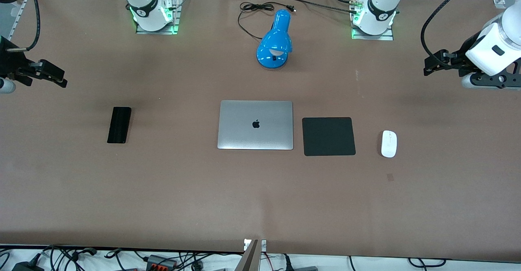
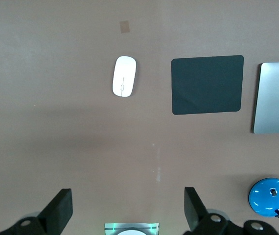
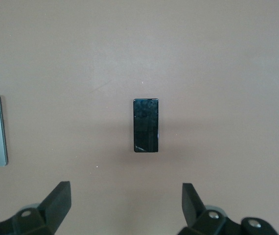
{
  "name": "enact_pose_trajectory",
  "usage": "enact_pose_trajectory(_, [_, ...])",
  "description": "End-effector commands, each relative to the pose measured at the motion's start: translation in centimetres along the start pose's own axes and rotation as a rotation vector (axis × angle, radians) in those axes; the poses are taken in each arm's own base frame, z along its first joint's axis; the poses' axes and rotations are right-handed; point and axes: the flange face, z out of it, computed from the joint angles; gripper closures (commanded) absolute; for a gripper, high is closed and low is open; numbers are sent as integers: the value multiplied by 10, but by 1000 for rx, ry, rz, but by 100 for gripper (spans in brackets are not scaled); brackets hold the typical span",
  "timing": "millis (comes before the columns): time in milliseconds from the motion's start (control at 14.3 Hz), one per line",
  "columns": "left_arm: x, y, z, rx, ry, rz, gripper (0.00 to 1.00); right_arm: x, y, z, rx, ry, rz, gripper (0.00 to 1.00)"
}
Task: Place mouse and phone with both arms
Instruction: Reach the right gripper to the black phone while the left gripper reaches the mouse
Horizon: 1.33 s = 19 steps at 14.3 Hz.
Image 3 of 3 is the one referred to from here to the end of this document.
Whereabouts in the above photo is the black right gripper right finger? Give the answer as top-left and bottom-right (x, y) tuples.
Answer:
(178, 183), (279, 235)

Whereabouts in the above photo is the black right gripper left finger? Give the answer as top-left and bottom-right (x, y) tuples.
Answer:
(0, 181), (72, 235)

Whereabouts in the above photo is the black smartphone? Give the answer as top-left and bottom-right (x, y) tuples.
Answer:
(132, 98), (160, 153)

